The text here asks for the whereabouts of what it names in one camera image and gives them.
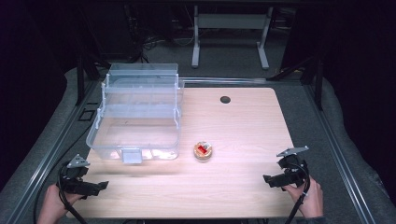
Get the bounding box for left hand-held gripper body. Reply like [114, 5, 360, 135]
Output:
[58, 153, 96, 200]

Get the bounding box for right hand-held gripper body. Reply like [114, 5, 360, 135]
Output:
[276, 146, 310, 189]

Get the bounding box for clear plastic tiered storage box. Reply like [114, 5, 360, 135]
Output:
[86, 63, 186, 165]

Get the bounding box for person's right hand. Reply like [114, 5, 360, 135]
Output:
[282, 175, 325, 219]

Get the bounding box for person's left hand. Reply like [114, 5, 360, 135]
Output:
[36, 184, 84, 224]

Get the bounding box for black metal stand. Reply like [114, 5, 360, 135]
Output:
[266, 55, 325, 112]
[75, 55, 110, 106]

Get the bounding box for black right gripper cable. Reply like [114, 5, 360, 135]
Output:
[283, 161, 312, 224]

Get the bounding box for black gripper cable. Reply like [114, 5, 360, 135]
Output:
[283, 161, 312, 224]
[58, 163, 89, 224]

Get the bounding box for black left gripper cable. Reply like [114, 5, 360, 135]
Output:
[58, 163, 89, 224]

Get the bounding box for aluminium floor rail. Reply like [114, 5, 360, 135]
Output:
[303, 83, 378, 224]
[5, 79, 98, 224]

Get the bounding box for tangle of floor cables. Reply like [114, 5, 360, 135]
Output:
[123, 3, 195, 64]

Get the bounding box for grey metal desk frame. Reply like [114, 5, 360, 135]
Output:
[191, 5, 275, 70]

